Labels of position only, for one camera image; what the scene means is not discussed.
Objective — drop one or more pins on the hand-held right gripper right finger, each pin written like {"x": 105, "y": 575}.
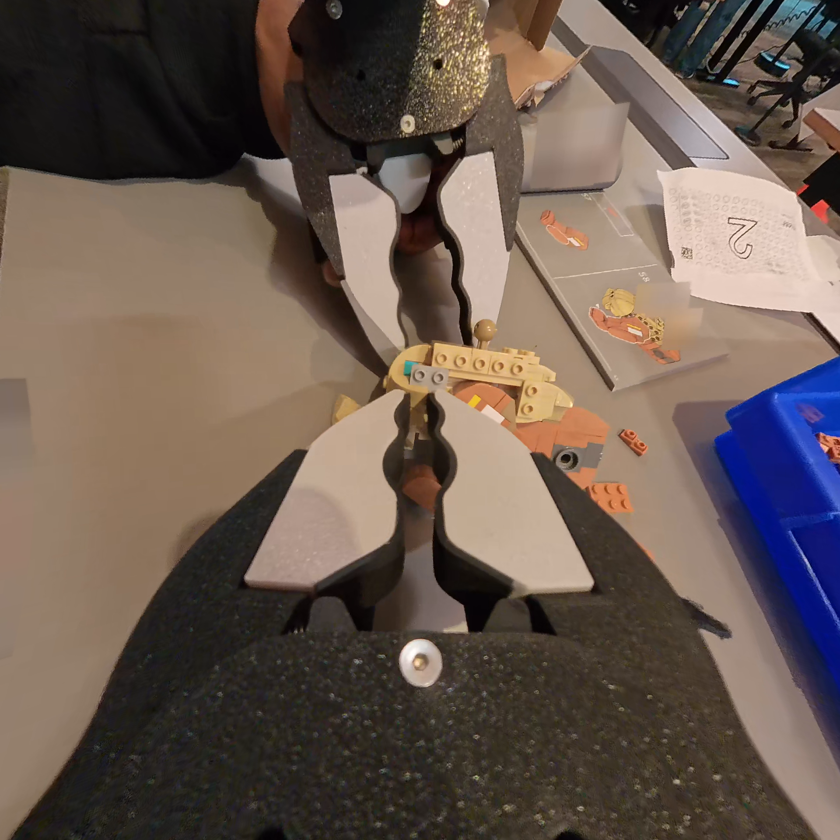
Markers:
{"x": 505, "y": 512}

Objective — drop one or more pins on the person's left forearm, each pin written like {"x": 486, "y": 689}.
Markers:
{"x": 131, "y": 79}

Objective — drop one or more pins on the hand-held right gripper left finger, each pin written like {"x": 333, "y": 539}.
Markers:
{"x": 328, "y": 505}

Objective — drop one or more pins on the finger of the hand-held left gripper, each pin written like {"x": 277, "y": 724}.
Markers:
{"x": 364, "y": 262}
{"x": 482, "y": 243}

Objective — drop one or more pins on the grey desk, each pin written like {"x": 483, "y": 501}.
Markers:
{"x": 164, "y": 328}

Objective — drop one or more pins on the pile of loose bricks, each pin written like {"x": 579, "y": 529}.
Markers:
{"x": 828, "y": 447}

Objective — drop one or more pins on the small reddish brown plate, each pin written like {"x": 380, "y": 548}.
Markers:
{"x": 633, "y": 441}

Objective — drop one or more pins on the brown cardboard box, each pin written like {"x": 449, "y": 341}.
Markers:
{"x": 548, "y": 19}

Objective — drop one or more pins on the reddish brown flat plate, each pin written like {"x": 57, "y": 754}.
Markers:
{"x": 610, "y": 497}

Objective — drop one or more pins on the tan and brown brick model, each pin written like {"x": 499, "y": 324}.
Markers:
{"x": 479, "y": 364}

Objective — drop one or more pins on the paper sheet marked 2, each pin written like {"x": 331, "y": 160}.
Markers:
{"x": 728, "y": 262}

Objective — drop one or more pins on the blue plastic bin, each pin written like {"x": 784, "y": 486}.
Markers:
{"x": 787, "y": 492}

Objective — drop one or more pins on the person's left hand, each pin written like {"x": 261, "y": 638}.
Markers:
{"x": 417, "y": 236}

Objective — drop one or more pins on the grey instruction booklet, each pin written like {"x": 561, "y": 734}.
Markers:
{"x": 590, "y": 295}

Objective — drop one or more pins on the black office chair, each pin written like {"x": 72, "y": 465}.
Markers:
{"x": 804, "y": 59}

